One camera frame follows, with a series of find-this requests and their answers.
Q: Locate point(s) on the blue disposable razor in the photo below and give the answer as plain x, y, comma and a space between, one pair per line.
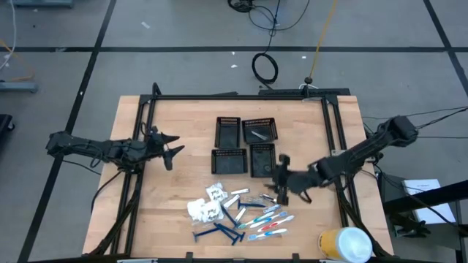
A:
252, 205
234, 241
229, 215
195, 237
241, 237

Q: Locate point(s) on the green toothbrush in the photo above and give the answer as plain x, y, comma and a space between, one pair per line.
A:
256, 220

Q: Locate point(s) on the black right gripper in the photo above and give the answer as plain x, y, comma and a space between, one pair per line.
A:
301, 180

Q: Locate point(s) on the red toothbrush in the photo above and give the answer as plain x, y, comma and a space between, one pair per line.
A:
276, 223

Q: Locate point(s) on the grey floor bar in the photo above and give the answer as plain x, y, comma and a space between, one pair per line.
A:
40, 3
18, 87

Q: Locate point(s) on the blue toothbrush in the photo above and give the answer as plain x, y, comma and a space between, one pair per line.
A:
267, 234
270, 218

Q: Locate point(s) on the clear vanity pack bag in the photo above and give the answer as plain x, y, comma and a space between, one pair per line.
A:
215, 191
204, 212

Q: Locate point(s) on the black equipment foot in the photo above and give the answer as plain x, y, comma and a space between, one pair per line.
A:
5, 122

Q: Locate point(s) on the blue white sachet strip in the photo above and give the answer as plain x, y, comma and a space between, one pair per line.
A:
271, 209

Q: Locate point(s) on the yellow can white lid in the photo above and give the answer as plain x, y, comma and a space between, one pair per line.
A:
347, 244

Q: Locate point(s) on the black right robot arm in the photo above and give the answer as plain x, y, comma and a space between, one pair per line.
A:
365, 149

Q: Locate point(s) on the clear comb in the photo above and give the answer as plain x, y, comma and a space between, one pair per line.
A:
254, 199

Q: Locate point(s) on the silver toiletry item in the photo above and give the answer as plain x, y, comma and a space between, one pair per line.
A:
268, 197

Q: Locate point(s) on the black side cart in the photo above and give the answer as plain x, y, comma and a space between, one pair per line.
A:
420, 199

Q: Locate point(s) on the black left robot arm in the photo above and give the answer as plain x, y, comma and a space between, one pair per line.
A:
91, 148

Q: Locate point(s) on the black slotted plastic basket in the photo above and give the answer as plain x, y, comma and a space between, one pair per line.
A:
228, 164
270, 128
227, 135
261, 160

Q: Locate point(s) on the clear wrapped toiletry item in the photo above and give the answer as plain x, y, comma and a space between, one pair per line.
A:
259, 135

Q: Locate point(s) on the black aluminium table frame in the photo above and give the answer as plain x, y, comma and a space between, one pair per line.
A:
237, 97

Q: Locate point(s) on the white booklet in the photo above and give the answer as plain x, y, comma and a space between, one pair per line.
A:
428, 201

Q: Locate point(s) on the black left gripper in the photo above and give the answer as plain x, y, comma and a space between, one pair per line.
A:
154, 144

